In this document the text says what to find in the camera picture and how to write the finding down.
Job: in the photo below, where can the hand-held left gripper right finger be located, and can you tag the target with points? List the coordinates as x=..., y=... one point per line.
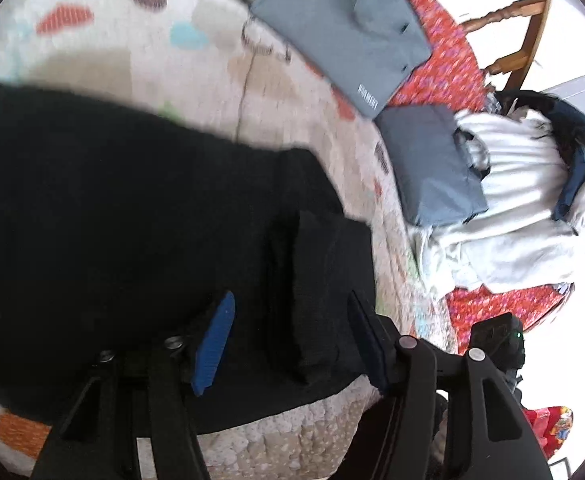
x=370, y=340

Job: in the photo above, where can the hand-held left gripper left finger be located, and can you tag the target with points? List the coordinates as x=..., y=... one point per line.
x=217, y=340

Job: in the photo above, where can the black pants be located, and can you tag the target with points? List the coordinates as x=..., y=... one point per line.
x=122, y=220

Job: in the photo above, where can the red patterned item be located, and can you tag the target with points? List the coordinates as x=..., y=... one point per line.
x=547, y=430

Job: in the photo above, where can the white cloth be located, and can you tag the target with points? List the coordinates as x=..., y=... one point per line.
x=512, y=200

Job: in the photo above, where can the dark grey folded cloth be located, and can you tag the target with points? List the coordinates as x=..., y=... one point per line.
x=432, y=170

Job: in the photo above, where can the dark navy garment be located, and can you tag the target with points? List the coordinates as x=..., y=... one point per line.
x=574, y=135

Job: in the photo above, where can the red floral cloth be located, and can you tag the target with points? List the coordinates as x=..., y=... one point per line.
x=447, y=60

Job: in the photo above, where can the heart-patterned quilt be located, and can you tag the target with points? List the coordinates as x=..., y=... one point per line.
x=137, y=45

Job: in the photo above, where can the light grey laptop bag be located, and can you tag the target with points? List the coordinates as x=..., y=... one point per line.
x=342, y=35

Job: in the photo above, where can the wooden chair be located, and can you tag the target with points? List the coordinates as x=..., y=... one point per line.
x=517, y=20

